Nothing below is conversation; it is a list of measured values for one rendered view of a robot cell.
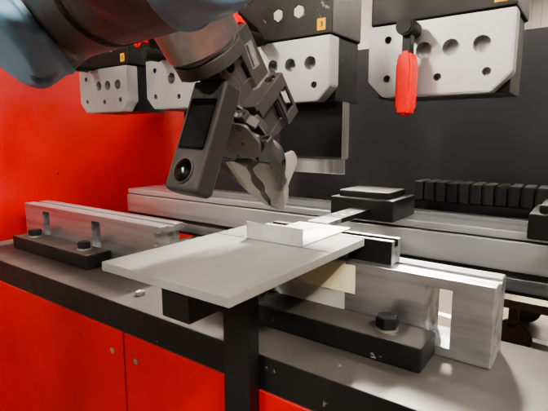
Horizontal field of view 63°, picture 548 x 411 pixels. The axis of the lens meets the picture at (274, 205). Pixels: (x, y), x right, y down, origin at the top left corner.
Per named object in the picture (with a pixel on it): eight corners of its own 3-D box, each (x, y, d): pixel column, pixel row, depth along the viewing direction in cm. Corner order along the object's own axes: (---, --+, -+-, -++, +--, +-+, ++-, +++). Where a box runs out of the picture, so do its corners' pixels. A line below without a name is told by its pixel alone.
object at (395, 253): (264, 243, 68) (264, 223, 67) (276, 239, 70) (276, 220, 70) (391, 265, 56) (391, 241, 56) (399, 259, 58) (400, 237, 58)
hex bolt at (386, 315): (371, 329, 53) (371, 316, 52) (380, 321, 55) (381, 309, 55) (393, 335, 51) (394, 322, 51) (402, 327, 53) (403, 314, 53)
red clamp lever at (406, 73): (391, 115, 47) (395, 17, 45) (404, 117, 50) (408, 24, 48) (408, 114, 45) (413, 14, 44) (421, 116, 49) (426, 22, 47)
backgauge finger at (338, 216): (284, 229, 70) (284, 198, 69) (355, 208, 91) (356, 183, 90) (353, 240, 63) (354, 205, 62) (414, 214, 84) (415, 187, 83)
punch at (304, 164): (279, 171, 65) (280, 104, 64) (287, 170, 67) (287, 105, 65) (341, 174, 59) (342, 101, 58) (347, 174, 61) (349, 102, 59)
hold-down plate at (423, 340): (217, 311, 66) (216, 292, 65) (240, 300, 70) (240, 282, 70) (420, 374, 48) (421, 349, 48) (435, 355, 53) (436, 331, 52)
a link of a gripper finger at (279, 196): (316, 183, 56) (291, 125, 50) (297, 218, 53) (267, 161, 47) (296, 181, 58) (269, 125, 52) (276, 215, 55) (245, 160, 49)
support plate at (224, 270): (101, 270, 47) (100, 261, 47) (255, 228, 68) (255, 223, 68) (228, 308, 37) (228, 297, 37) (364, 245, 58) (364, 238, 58)
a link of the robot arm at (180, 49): (189, 22, 36) (127, 35, 41) (215, 70, 39) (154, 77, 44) (235, -22, 40) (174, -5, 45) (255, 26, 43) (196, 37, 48)
